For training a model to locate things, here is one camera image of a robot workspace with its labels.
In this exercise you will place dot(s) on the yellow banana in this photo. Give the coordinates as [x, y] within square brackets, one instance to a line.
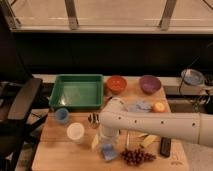
[147, 139]

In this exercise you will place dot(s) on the grey blue plate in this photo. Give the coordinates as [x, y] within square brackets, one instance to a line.
[192, 77]

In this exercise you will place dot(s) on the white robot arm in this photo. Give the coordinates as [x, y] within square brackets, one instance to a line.
[195, 128]

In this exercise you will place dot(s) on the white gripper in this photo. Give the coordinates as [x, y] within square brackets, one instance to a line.
[104, 135]

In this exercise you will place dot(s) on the green plastic tray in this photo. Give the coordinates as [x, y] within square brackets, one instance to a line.
[77, 91]

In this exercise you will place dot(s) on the black office chair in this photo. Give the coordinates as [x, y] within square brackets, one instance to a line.
[20, 93]

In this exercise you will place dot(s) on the blue grey cloth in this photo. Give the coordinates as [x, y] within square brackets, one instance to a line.
[139, 106]

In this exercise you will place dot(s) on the small blue cup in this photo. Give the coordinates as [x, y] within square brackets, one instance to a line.
[62, 115]

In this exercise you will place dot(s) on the red yellow apple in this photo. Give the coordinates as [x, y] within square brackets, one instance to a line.
[158, 107]

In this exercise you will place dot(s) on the white plastic cup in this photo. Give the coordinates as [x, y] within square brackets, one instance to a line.
[75, 132]

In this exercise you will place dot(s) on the purple bowl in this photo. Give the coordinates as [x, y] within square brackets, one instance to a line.
[149, 84]

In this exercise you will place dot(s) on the blue sponge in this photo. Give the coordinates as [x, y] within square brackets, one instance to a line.
[109, 153]

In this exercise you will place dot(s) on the orange bowl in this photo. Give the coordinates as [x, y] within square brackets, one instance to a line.
[116, 84]

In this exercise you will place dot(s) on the bunch of red grapes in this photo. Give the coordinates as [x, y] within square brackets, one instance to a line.
[136, 157]

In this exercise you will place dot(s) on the black phone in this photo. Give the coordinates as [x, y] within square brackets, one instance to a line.
[165, 146]

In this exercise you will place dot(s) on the silver fork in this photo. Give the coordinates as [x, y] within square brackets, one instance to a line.
[127, 140]

